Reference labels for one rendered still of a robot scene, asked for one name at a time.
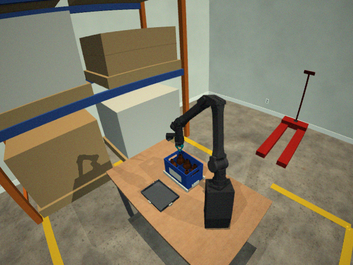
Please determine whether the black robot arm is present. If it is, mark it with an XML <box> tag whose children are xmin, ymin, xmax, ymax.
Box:
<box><xmin>166</xmin><ymin>94</ymin><xmax>230</xmax><ymax>191</ymax></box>

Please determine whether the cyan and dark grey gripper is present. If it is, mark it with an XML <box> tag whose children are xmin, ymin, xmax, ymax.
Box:
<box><xmin>175</xmin><ymin>135</ymin><xmax>184</xmax><ymax>152</ymax></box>

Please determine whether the blue bottle crate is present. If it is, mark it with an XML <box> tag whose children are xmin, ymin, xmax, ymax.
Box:
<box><xmin>164</xmin><ymin>150</ymin><xmax>203</xmax><ymax>190</ymax></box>

